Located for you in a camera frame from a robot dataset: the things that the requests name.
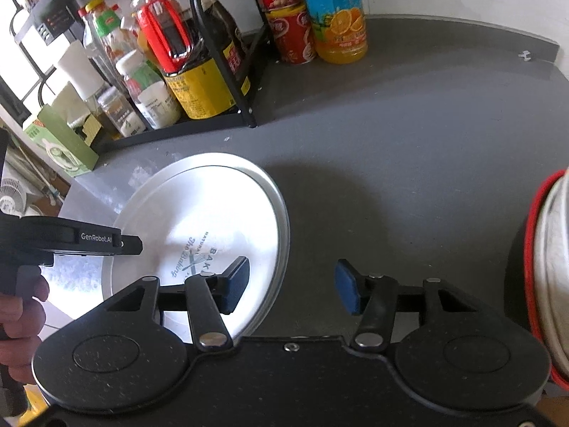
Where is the red and black bowl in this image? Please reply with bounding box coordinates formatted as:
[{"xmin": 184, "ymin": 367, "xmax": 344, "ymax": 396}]
[{"xmin": 504, "ymin": 170, "xmax": 568, "ymax": 390}]

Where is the orange juice bottle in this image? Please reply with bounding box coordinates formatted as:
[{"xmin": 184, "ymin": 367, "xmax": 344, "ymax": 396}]
[{"xmin": 305, "ymin": 0, "xmax": 367, "ymax": 65}]

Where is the large soy sauce bottle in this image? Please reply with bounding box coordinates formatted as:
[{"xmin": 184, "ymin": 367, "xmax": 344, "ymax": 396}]
[{"xmin": 131, "ymin": 0, "xmax": 236, "ymax": 120}]

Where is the white ceramic bowl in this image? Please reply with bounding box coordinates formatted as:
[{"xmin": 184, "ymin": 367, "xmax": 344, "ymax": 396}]
[{"xmin": 533, "ymin": 173, "xmax": 568, "ymax": 377}]

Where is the red drink can lower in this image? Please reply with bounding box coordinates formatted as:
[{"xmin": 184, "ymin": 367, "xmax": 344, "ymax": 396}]
[{"xmin": 266, "ymin": 4, "xmax": 317, "ymax": 65}]

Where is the white plate Bakery print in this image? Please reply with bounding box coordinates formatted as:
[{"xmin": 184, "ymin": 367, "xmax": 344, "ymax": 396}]
[{"xmin": 101, "ymin": 152, "xmax": 290, "ymax": 338}]

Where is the black metal shelf rack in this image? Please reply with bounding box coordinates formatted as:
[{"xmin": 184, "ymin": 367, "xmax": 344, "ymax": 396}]
[{"xmin": 7, "ymin": 0, "xmax": 286, "ymax": 154}]

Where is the green label sauce bottle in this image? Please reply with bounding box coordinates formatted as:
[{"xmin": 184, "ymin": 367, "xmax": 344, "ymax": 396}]
[{"xmin": 86, "ymin": 0, "xmax": 137, "ymax": 65}]

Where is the white cap oil sprayer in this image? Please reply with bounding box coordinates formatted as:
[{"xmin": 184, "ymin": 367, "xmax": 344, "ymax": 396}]
[{"xmin": 56, "ymin": 41, "xmax": 110, "ymax": 114}]

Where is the person left hand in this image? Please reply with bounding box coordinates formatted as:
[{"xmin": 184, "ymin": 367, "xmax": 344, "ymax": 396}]
[{"xmin": 0, "ymin": 276, "xmax": 49, "ymax": 385}]

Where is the white pill jar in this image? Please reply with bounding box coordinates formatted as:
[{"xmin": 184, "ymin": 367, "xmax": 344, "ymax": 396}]
[{"xmin": 136, "ymin": 81, "xmax": 181, "ymax": 129}]

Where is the green tissue box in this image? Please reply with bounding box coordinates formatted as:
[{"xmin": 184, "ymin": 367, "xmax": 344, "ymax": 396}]
[{"xmin": 22, "ymin": 83, "xmax": 105, "ymax": 178}]

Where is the small spice jar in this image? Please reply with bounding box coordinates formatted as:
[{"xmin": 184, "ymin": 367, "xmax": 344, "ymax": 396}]
[{"xmin": 97, "ymin": 87, "xmax": 147, "ymax": 138}]

